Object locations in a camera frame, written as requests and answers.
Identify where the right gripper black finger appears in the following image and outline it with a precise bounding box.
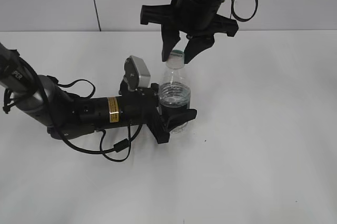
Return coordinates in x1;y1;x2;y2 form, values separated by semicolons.
184;35;215;64
161;24;181;62

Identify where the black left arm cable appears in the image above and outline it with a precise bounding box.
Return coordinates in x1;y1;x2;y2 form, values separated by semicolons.
2;55;144;162

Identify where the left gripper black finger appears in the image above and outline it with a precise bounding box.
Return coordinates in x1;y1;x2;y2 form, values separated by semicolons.
165;109;197;132

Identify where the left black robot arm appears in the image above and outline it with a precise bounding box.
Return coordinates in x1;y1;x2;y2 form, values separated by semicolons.
1;47;197;144

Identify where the white green bottle cap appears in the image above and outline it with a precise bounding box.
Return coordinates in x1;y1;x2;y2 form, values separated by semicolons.
166;49;184;69

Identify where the clear water bottle green label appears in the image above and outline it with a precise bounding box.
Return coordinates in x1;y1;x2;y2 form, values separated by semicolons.
158;62;191;120

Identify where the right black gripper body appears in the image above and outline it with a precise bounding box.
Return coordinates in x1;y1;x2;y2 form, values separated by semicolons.
140;0;239;37

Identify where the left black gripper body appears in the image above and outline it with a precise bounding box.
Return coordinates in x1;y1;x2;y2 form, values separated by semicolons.
116;83;170;144

